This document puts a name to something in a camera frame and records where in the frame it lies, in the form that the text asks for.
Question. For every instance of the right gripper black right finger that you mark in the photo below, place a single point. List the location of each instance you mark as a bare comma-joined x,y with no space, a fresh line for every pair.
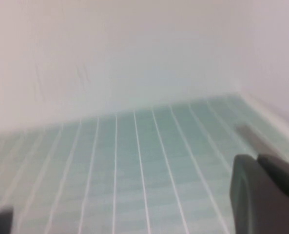
268,200

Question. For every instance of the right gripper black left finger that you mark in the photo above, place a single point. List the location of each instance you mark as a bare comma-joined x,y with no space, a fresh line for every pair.
0,221

